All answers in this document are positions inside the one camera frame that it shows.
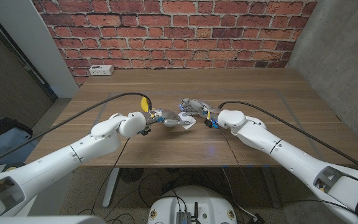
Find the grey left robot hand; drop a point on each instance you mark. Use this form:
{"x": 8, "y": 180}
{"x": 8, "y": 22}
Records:
{"x": 168, "y": 115}

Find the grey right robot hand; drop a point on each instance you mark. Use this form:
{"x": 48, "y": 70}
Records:
{"x": 202, "y": 108}

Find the white paper shipping label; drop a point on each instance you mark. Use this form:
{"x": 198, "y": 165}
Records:
{"x": 190, "y": 119}

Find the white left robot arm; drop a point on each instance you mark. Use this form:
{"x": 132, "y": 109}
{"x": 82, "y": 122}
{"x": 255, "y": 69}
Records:
{"x": 51, "y": 165}

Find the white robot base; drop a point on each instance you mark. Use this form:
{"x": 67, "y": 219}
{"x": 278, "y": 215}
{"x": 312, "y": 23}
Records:
{"x": 194, "y": 199}

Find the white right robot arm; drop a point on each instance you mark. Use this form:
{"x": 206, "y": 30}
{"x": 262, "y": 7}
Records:
{"x": 291, "y": 155}

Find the yellow toy banana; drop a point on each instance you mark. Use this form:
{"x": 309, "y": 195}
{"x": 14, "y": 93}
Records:
{"x": 144, "y": 104}

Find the dark round floor fan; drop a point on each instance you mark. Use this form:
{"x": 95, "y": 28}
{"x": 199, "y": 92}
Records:
{"x": 131, "y": 175}

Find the white power strip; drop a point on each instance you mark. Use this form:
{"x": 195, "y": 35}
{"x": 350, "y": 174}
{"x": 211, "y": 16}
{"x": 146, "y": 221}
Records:
{"x": 101, "y": 70}

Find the red brick printed backdrop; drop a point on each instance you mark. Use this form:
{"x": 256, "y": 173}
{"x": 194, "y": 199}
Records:
{"x": 166, "y": 31}

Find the white table leg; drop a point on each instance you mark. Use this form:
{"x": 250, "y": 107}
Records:
{"x": 110, "y": 186}

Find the grey electronics box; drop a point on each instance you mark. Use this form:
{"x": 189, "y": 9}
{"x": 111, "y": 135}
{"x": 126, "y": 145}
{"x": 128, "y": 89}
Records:
{"x": 183, "y": 218}

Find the grey table leg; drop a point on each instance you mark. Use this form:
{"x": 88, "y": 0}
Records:
{"x": 271, "y": 186}

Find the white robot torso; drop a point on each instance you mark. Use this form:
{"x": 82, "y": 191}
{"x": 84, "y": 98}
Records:
{"x": 42, "y": 220}

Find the yellow black foot pad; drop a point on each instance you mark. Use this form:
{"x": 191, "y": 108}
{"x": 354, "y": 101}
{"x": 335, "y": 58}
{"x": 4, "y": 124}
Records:
{"x": 11, "y": 169}

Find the blue grey storage bin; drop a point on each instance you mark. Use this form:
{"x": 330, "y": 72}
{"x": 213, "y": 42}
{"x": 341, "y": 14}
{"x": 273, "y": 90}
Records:
{"x": 5, "y": 149}

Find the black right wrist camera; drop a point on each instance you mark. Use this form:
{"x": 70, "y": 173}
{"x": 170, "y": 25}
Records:
{"x": 209, "y": 124}

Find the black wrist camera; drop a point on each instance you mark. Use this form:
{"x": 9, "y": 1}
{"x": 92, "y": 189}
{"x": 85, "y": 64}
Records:
{"x": 209, "y": 124}
{"x": 145, "y": 130}

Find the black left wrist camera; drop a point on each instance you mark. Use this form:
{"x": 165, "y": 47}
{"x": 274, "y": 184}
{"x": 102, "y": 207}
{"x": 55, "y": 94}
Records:
{"x": 145, "y": 130}

